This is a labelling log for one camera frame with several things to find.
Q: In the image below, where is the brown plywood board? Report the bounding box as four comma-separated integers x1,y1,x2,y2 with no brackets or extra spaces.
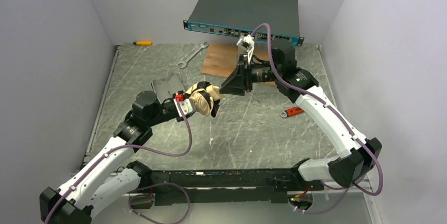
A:
201,43,280,87

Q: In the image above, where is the beige black folding umbrella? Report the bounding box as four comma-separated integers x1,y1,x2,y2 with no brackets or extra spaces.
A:
186,81,222,118

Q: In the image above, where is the teal network switch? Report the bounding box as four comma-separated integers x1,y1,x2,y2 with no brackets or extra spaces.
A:
183,0,304,46

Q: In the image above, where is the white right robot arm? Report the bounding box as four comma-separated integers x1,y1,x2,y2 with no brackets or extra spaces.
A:
220,36,384,192

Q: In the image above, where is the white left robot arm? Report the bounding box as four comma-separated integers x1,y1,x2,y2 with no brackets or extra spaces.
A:
39,91,195,223

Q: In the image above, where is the silver open end wrench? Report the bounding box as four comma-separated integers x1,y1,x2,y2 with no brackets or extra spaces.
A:
177,42,209,69

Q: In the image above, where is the yellow utility knife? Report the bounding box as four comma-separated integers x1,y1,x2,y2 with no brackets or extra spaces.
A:
133,41,152,46

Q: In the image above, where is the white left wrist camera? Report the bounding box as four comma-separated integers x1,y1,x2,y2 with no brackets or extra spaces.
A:
173,91,197,118

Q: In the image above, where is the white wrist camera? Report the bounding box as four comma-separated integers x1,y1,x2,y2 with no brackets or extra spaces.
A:
173,91,197,118
236,35,255,63

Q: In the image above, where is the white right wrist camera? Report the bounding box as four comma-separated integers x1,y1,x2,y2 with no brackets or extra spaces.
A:
236,35,255,63

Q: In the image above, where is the red handled adjustable wrench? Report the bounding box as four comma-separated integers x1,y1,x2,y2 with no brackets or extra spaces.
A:
280,106,304,119

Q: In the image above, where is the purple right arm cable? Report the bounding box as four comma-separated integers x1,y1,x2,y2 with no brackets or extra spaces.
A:
249,23,384,215

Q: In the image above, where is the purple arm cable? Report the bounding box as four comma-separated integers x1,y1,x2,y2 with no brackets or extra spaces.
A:
249,23,384,215
43,98,193,224

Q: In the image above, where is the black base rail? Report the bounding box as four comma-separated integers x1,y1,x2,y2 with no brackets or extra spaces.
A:
130,168,324,206

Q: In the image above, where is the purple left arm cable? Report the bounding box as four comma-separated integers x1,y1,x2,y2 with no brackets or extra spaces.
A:
43,98,193,224

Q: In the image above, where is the aluminium frame profile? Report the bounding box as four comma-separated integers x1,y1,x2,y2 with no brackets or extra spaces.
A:
55,171,381,224

